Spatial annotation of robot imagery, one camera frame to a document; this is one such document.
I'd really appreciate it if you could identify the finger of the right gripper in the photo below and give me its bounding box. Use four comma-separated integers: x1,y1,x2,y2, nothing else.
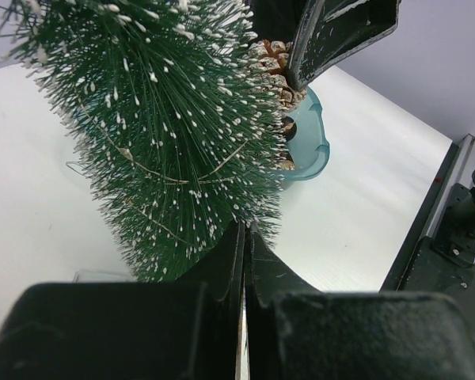
287,0,401,89

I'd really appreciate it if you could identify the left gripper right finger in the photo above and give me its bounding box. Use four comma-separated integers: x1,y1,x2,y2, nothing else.
244,225,475,379

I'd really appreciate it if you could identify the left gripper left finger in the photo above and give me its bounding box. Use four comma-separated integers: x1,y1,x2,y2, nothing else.
0,222,245,379

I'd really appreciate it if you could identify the large frosted pine cone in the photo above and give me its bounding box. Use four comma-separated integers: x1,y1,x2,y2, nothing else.
249,40,307,112

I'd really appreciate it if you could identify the small green christmas tree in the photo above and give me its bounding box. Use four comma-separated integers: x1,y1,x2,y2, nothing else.
0,1,286,282

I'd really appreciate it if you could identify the brown bauble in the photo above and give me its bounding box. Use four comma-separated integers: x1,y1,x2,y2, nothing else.
282,116,298,142

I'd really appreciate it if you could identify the teal plastic bin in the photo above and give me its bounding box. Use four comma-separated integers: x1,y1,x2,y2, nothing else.
280,87,330,189

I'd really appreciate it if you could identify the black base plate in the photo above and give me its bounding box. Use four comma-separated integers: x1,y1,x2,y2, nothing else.
382,135,475,313

